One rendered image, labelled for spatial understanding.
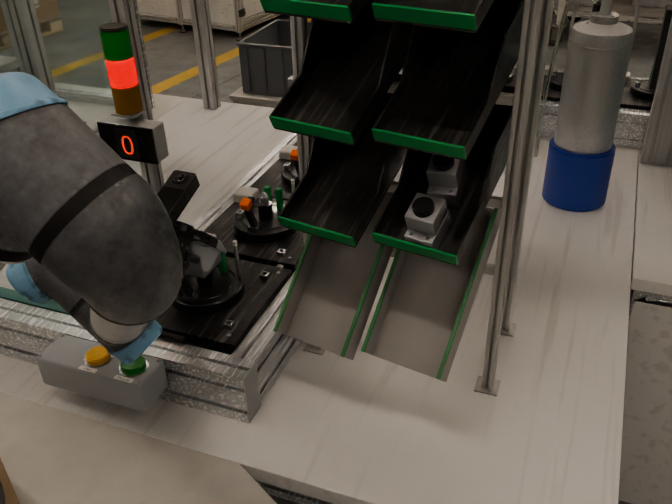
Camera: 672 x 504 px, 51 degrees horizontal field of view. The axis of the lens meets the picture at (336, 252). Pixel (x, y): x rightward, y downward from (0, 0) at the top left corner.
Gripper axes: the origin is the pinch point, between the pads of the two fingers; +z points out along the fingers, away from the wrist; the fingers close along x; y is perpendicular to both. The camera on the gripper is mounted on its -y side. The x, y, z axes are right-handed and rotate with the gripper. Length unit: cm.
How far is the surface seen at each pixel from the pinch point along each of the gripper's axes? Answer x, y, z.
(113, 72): -19.0, -25.2, -12.3
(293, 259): 10.8, -2.8, 17.8
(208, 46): -60, -75, 77
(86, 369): -8.8, 25.6, -10.0
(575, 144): 58, -48, 55
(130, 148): -18.5, -14.7, -2.3
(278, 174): -8, -26, 42
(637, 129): 73, -70, 95
